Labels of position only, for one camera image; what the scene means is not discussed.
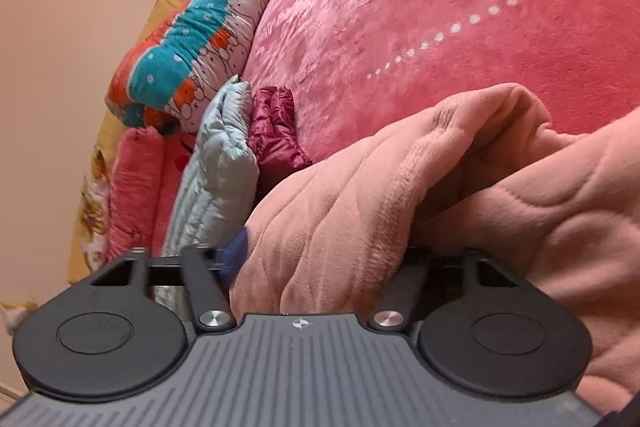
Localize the light grey puffer jacket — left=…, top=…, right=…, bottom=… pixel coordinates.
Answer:
left=162, top=76, right=259, bottom=257

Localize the folded pink blanket stack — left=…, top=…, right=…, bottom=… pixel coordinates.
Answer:
left=105, top=128, right=195, bottom=261

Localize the teal cartoon-print quilt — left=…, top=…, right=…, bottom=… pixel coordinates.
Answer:
left=105, top=0, right=270, bottom=133

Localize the pink heart-print bed blanket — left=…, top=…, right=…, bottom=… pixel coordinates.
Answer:
left=244, top=0, right=639, bottom=160

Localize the pink quilted garment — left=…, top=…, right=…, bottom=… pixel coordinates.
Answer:
left=230, top=83, right=639, bottom=412

